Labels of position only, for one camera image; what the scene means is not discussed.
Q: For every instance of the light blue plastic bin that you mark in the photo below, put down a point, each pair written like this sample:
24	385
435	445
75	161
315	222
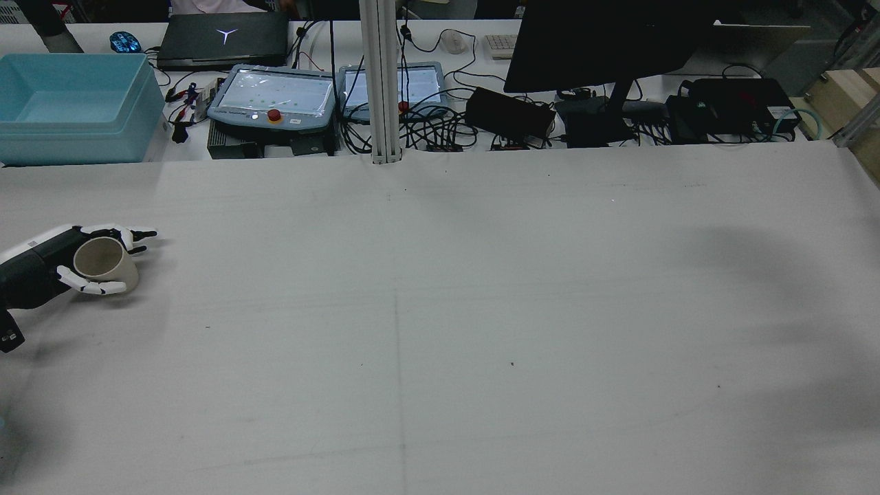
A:
82	130

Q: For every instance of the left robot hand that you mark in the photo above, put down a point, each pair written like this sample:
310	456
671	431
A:
34	275

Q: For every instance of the small black electronics box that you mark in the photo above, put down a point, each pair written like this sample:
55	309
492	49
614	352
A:
687	120

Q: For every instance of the black rectangular box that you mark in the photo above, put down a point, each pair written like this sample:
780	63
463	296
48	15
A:
598	130

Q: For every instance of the black hub red switches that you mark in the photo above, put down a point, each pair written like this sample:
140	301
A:
443	146
510	144

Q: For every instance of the red black clip leads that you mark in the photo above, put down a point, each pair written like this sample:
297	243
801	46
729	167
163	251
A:
182	103

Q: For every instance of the black power adapter brick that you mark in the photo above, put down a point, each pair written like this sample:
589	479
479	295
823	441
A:
509	113

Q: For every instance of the black flat device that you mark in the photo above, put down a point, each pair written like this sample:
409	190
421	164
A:
234	146

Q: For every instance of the silver aluminium frame profile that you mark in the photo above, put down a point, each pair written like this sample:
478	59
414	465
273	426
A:
859	127

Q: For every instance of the white keyboard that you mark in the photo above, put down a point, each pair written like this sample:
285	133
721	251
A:
502	47

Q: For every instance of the black monitor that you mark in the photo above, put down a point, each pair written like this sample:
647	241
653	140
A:
605	41

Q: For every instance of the white computer mouse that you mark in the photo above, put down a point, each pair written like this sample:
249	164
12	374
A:
454	42

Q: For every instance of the black laptop white logo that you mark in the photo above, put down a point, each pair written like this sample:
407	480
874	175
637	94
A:
220	48

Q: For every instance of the beige cup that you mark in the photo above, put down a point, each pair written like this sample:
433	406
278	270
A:
100	258

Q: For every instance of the blue computer mouse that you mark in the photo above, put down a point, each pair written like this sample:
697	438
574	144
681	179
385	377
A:
125	42

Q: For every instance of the teach pendant with screen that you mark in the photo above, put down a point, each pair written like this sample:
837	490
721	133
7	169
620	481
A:
423	86
275	93

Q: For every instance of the wooden box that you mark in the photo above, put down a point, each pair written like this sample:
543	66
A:
849	96

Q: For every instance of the white aluminium post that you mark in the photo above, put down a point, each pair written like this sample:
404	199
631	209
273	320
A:
381	82

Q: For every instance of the large black electronics box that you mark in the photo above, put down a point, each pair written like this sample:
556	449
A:
746	103

